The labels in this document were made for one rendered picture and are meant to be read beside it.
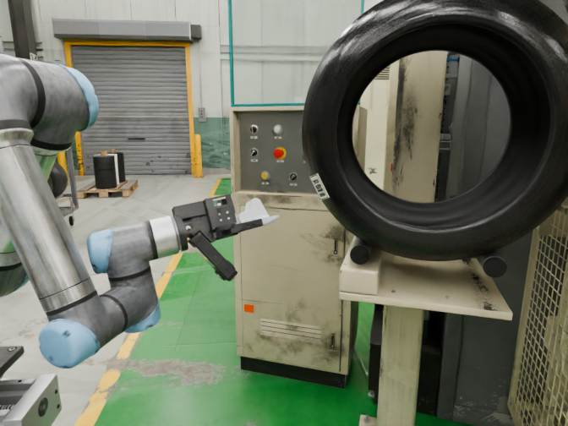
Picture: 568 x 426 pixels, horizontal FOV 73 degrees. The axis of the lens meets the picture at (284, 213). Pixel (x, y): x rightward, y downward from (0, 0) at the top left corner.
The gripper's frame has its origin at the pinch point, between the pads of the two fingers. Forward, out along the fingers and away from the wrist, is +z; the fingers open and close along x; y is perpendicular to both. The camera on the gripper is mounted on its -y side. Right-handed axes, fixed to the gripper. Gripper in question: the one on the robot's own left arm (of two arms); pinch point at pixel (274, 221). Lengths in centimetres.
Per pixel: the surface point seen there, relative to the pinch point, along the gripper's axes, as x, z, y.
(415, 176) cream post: 16, 53, 3
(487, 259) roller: -14.9, 38.8, -19.2
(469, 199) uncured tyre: 0, 55, -7
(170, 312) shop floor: 192, -15, -35
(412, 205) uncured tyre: 9.6, 44.1, -4.8
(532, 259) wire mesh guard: 4, 77, -29
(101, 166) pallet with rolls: 616, -47, 178
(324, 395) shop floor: 90, 35, -79
